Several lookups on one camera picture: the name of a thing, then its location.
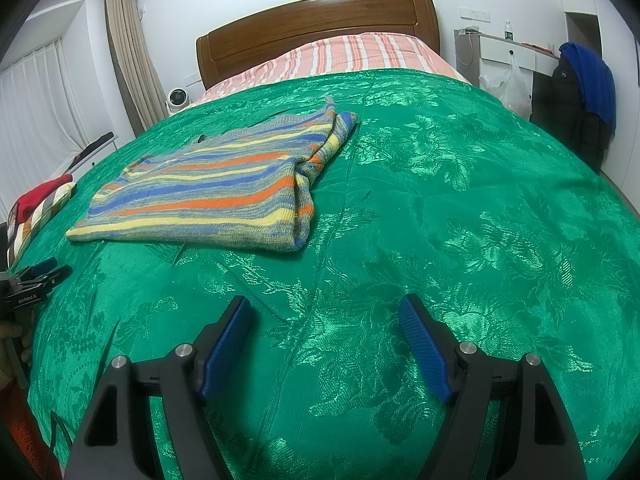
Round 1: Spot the beige curtain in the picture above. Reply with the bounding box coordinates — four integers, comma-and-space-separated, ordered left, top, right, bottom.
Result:
104, 0, 168, 136

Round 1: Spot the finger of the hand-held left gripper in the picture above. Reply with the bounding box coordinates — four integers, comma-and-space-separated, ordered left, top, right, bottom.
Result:
14, 266, 74, 295
22, 257, 59, 281

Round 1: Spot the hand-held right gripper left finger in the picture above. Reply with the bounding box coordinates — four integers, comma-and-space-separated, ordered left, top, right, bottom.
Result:
65, 295, 252, 480

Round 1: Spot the orange fleece clothing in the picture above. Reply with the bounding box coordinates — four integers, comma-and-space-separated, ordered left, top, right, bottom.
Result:
0, 380, 61, 480

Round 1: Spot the black bar-shaped object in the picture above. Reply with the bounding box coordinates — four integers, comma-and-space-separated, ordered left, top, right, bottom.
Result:
70, 132, 116, 168

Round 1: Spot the red cloth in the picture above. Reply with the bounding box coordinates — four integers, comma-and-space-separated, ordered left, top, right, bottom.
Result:
12, 174, 73, 223

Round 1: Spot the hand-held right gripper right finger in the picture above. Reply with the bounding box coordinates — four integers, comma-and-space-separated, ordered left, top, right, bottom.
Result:
398, 294, 588, 480

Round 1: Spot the person's left hand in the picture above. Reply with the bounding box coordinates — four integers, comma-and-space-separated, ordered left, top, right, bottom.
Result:
0, 322, 34, 391

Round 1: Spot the pink striped bed sheet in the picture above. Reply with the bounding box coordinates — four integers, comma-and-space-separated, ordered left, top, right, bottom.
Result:
192, 32, 473, 106

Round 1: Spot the striped brown white pillow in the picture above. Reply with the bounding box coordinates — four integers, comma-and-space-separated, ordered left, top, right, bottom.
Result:
7, 182, 78, 268

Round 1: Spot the brown wooden headboard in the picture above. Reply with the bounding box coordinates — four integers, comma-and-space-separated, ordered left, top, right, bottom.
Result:
196, 0, 442, 90

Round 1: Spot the black jacket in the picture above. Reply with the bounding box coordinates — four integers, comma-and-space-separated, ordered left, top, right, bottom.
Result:
530, 55, 613, 173

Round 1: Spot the blue garment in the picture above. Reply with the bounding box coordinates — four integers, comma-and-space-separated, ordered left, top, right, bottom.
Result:
559, 42, 617, 133

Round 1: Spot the white round camera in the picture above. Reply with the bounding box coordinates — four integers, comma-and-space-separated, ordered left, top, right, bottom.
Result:
166, 88, 193, 111

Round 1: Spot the green patterned blanket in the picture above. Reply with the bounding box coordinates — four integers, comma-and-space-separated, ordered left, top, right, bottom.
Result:
22, 71, 640, 480

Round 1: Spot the striped knit sweater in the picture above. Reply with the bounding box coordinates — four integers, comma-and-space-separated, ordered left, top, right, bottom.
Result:
66, 96, 358, 253

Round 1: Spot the white plastic bag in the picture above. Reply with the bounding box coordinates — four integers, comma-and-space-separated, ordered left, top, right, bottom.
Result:
479, 52, 532, 111

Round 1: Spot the white desk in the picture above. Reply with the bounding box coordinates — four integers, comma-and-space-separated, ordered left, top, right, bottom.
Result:
454, 30, 566, 111

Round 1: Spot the white sheer curtain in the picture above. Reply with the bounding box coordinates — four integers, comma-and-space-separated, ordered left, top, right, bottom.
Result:
0, 40, 136, 201

